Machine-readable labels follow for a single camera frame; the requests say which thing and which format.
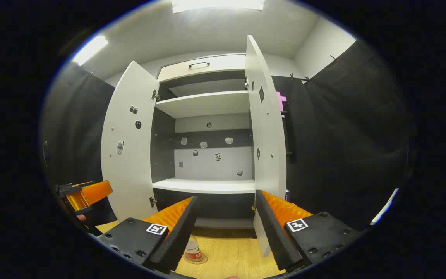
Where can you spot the camera sticker cabinet door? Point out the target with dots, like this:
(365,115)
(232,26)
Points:
(130,174)

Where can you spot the rectangular ceiling light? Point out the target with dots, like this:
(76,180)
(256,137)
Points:
(217,4)
(90,49)

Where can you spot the round wooden coaster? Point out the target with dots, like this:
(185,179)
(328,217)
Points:
(201,259)

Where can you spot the clear plastic bottle red label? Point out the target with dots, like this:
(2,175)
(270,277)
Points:
(192,250)

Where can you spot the white and grey cabinet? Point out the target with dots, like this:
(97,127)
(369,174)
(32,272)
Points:
(211,162)

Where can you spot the black backdrop cloth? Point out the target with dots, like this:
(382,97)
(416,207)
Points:
(343,135)

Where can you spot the black cat sticker cabinet door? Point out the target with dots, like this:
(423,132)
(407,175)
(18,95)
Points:
(267,135)

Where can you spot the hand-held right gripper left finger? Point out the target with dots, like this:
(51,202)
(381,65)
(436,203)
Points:
(182,228)

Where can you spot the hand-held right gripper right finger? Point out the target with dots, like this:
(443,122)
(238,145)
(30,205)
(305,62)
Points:
(273,228)

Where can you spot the white cabinet shelf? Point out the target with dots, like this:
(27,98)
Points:
(203,104)
(207,186)

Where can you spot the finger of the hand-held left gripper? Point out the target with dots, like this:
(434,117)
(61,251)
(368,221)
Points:
(97,192)
(76,201)

